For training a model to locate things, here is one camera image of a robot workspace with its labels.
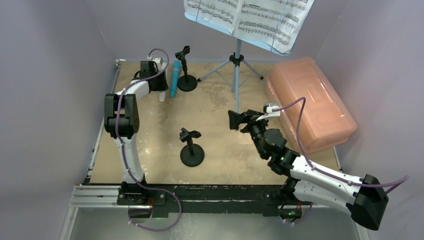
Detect black mic stand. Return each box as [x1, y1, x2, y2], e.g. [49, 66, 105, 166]
[175, 45, 198, 92]
[179, 127, 205, 167]

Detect white toy microphone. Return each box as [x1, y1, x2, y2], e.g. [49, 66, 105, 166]
[158, 91, 166, 103]

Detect blue toy microphone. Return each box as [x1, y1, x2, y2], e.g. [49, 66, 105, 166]
[169, 60, 182, 98]

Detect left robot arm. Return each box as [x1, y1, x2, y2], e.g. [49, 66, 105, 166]
[104, 57, 168, 208]

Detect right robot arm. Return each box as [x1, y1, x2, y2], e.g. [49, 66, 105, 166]
[227, 108, 389, 231]

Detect pink plastic storage box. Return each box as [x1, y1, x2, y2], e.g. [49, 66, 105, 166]
[265, 56, 358, 154]

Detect sheet music pages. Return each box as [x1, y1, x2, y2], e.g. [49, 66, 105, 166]
[184, 0, 316, 54]

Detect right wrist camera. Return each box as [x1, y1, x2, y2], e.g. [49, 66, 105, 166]
[256, 102, 282, 122]

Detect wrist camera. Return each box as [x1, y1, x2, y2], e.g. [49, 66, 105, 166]
[256, 102, 282, 122]
[147, 56, 166, 72]

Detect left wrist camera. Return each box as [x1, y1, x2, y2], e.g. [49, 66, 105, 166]
[147, 56, 166, 72]

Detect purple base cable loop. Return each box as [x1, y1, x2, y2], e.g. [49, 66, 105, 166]
[127, 188, 183, 233]

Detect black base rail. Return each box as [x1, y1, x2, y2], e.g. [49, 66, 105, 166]
[119, 183, 311, 219]

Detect aluminium frame rail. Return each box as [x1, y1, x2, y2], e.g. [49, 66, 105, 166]
[59, 59, 127, 240]

